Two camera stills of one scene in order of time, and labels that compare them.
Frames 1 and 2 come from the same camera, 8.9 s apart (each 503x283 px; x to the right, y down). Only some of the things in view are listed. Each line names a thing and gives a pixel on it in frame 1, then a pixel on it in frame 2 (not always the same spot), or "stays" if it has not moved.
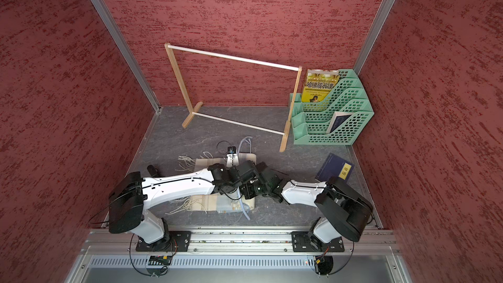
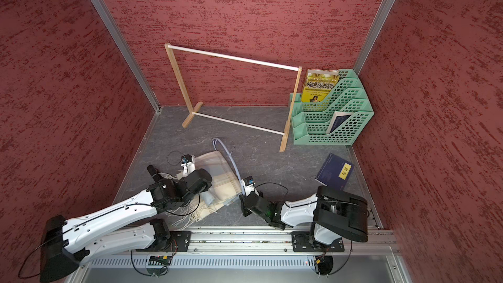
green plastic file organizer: (338, 118) stays
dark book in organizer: (336, 120) stays
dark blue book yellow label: (335, 166) stays
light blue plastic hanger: (242, 207) -> (213, 141)
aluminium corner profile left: (116, 35) stays
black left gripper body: (236, 184) -> (186, 200)
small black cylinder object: (152, 170) stays
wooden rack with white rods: (194, 111) stays
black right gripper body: (256, 188) -> (246, 210)
